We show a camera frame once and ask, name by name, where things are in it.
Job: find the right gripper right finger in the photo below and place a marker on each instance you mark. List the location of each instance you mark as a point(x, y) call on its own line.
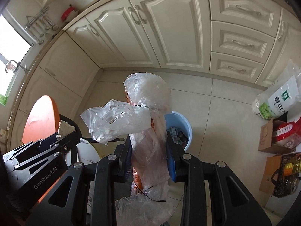
point(231, 202)

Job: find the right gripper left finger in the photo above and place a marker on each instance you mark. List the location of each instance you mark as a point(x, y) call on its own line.
point(84, 195)

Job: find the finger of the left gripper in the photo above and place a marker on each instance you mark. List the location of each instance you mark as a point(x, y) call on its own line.
point(63, 145)
point(29, 150)

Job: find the clear plastic bag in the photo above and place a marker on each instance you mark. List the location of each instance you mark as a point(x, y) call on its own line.
point(142, 118)

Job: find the blue trash bucket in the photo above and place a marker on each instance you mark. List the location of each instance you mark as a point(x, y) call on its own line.
point(179, 128)

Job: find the cream kitchen cabinets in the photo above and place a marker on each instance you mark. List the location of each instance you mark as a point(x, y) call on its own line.
point(247, 40)

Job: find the white stool seat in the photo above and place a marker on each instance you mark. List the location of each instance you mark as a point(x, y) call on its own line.
point(85, 153)

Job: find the round orange table mat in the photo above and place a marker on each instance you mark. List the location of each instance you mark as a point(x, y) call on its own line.
point(43, 120)

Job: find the cardboard box with oil bottle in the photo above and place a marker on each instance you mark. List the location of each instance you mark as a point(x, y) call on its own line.
point(281, 175)

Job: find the chrome sink faucet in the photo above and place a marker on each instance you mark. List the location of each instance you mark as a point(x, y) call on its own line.
point(14, 66)

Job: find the cardboard box with red bag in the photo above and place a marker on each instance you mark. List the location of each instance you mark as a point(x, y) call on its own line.
point(279, 137)

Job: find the hanging utensil rack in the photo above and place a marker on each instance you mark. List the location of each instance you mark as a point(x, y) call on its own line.
point(41, 27)

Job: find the white green rice bag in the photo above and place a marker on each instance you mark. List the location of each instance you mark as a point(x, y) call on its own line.
point(281, 96)

